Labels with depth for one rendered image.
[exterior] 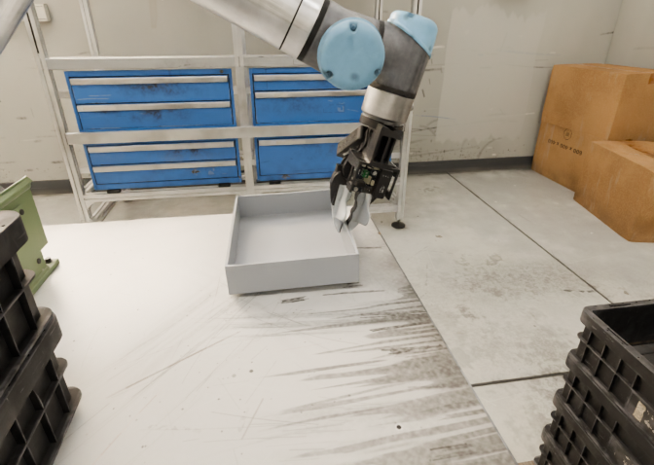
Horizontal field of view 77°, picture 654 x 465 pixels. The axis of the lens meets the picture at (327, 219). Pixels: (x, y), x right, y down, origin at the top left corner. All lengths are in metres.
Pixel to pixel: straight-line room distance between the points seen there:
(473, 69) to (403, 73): 2.68
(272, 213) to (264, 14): 0.48
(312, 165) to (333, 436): 1.83
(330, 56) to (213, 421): 0.41
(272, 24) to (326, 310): 0.38
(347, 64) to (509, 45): 2.97
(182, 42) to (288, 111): 1.07
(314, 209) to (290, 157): 1.31
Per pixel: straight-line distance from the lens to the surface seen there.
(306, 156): 2.18
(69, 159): 2.32
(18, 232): 0.44
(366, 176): 0.66
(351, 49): 0.48
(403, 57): 0.64
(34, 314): 0.49
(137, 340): 0.62
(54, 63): 2.23
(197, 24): 2.95
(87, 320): 0.69
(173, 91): 2.13
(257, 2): 0.50
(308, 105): 2.12
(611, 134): 3.20
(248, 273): 0.63
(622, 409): 0.92
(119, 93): 2.18
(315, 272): 0.63
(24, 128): 3.35
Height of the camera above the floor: 1.08
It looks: 26 degrees down
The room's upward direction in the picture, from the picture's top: straight up
